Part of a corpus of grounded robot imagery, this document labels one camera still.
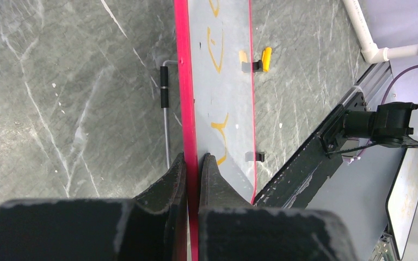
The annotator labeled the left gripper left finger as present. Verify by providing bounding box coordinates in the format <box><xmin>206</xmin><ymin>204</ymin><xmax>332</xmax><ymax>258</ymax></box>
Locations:
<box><xmin>0</xmin><ymin>154</ymin><xmax>187</xmax><ymax>260</ymax></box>

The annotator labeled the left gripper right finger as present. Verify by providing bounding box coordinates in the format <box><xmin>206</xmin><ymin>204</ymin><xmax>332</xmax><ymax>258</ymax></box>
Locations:
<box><xmin>198</xmin><ymin>153</ymin><xmax>357</xmax><ymax>260</ymax></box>

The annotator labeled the yellow marker cap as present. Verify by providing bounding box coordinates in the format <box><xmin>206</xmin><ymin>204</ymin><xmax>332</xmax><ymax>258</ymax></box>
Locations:
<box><xmin>261</xmin><ymin>47</ymin><xmax>272</xmax><ymax>72</ymax></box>

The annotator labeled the whiteboard with red frame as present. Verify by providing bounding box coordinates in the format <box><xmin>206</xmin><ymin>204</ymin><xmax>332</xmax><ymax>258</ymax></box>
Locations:
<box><xmin>174</xmin><ymin>1</ymin><xmax>257</xmax><ymax>260</ymax></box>

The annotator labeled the aluminium extrusion frame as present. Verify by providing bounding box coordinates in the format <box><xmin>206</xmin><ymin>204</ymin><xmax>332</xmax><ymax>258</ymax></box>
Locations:
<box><xmin>338</xmin><ymin>61</ymin><xmax>393</xmax><ymax>111</ymax></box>

